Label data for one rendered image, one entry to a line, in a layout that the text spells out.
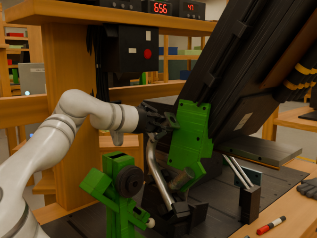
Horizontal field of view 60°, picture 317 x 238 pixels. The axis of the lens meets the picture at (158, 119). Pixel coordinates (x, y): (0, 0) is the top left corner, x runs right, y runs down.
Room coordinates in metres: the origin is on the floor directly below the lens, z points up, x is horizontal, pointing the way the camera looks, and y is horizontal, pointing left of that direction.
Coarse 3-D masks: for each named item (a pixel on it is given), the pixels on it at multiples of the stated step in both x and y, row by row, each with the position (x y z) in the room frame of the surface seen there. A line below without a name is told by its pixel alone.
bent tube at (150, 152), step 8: (168, 112) 0.83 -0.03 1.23; (168, 120) 0.80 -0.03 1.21; (176, 120) 0.82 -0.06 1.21; (152, 144) 0.84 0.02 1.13; (152, 152) 0.83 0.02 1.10; (152, 160) 0.82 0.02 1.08; (152, 168) 0.80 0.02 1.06; (152, 176) 0.80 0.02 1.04; (160, 176) 0.78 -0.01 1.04; (160, 184) 0.76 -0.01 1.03; (160, 192) 0.75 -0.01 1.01; (168, 192) 0.74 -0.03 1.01; (168, 200) 0.73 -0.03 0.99; (168, 208) 0.71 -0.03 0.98
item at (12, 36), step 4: (8, 36) 8.91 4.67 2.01; (12, 36) 8.98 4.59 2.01; (16, 36) 9.11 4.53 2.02; (20, 36) 9.19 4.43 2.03; (16, 48) 9.08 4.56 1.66; (20, 48) 9.16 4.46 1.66; (8, 52) 8.84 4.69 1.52; (12, 52) 8.91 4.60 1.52; (16, 52) 8.98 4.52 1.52; (20, 52) 9.06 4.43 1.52; (8, 60) 8.90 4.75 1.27; (8, 64) 8.89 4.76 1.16; (12, 76) 8.95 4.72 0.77; (12, 80) 8.85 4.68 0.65; (12, 92) 8.93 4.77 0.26; (16, 92) 8.94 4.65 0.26; (20, 92) 9.02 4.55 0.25
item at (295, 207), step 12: (288, 192) 0.95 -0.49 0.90; (276, 204) 0.86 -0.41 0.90; (288, 204) 0.86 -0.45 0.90; (300, 204) 0.86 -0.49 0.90; (312, 204) 0.86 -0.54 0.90; (264, 216) 0.79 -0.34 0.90; (276, 216) 0.79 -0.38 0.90; (288, 216) 0.79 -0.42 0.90; (300, 216) 0.79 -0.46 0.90; (312, 216) 0.79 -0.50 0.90; (240, 228) 0.73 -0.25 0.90; (252, 228) 0.73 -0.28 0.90; (276, 228) 0.73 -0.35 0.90; (288, 228) 0.73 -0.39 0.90; (300, 228) 0.73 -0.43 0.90; (312, 228) 0.76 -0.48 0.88
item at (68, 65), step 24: (48, 24) 0.87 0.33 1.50; (72, 24) 0.89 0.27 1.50; (48, 48) 0.88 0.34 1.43; (72, 48) 0.89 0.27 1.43; (48, 72) 0.89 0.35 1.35; (72, 72) 0.89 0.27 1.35; (48, 96) 0.90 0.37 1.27; (72, 144) 0.87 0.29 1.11; (96, 144) 0.94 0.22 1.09; (72, 168) 0.87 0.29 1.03; (96, 168) 0.93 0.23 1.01; (72, 192) 0.87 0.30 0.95
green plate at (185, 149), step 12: (180, 108) 0.83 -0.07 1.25; (192, 108) 0.80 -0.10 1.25; (204, 108) 0.77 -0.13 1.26; (180, 120) 0.82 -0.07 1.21; (192, 120) 0.79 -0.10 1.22; (204, 120) 0.76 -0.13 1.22; (180, 132) 0.81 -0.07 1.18; (192, 132) 0.77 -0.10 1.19; (204, 132) 0.75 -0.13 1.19; (180, 144) 0.79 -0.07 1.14; (192, 144) 0.76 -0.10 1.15; (204, 144) 0.77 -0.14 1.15; (168, 156) 0.81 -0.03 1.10; (180, 156) 0.78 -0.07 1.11; (192, 156) 0.75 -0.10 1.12; (204, 156) 0.77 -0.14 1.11; (180, 168) 0.77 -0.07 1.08
